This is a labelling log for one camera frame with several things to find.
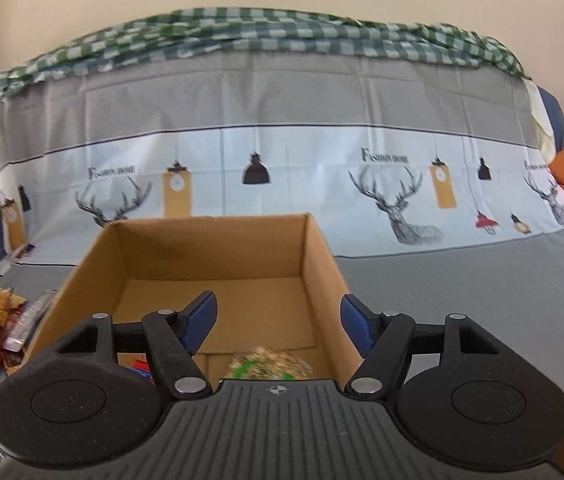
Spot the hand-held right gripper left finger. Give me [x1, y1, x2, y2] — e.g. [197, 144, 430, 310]
[56, 290, 219, 402]

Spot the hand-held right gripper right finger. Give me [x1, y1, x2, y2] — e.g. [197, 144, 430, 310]
[340, 294, 505, 404]

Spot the brown cardboard box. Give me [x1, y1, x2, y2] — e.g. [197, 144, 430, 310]
[22, 213, 365, 391]

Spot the green grain snack packet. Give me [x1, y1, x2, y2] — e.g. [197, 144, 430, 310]
[219, 345, 315, 381]

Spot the silver snack bar wrapper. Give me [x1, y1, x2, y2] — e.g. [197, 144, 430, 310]
[2, 290, 57, 352]

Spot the red blue snack packet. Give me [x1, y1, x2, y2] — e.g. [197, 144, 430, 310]
[129, 359, 155, 386]

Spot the deer printed grey cloth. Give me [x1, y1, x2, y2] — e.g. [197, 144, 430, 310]
[0, 47, 564, 480]

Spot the green checked cloth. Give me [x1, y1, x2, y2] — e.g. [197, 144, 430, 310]
[0, 7, 532, 98]

